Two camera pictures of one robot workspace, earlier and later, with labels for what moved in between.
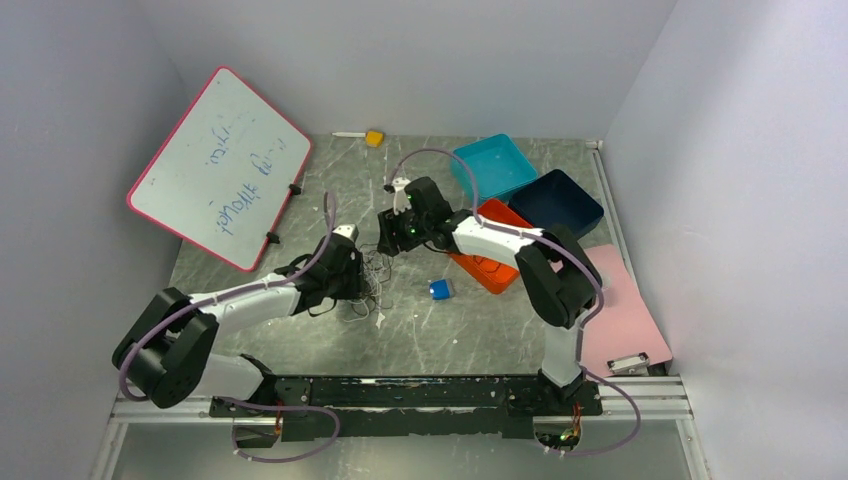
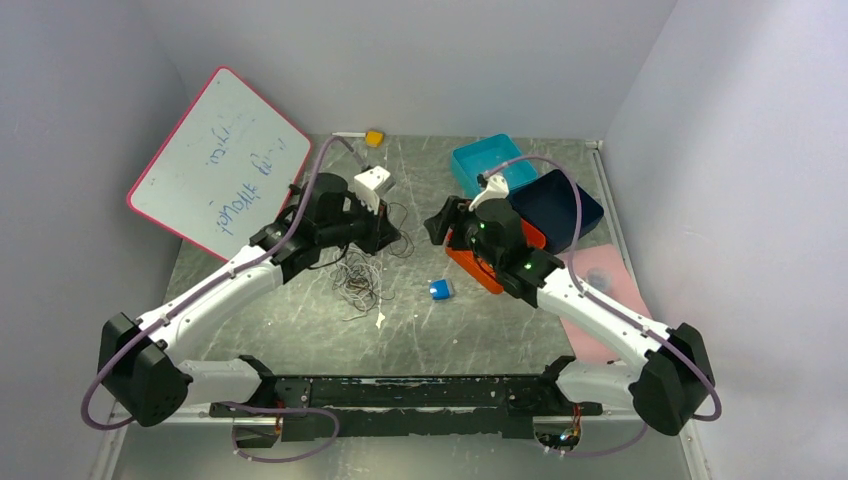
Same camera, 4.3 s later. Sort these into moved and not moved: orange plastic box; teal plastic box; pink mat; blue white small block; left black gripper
Moved: left black gripper
Not moved: blue white small block; orange plastic box; pink mat; teal plastic box
